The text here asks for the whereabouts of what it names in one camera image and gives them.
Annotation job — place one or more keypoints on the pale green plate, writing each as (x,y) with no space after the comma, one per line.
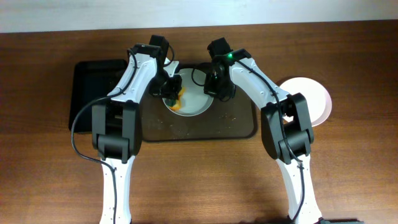
(194,100)

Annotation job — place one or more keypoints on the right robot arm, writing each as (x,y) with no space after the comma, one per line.
(286,129)

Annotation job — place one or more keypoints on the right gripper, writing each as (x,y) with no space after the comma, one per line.
(218,90)

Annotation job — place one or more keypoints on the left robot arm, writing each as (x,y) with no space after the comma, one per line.
(116,123)

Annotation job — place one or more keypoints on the black small tray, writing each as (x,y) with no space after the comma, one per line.
(92,80)

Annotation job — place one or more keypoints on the green yellow sponge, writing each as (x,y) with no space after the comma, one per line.
(175,105)

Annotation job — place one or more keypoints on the dark brown tray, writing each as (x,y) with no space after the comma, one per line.
(233,119)

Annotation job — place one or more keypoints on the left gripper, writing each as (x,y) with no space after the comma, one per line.
(171,89)

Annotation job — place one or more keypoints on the pink plate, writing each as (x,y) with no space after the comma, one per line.
(326,105)

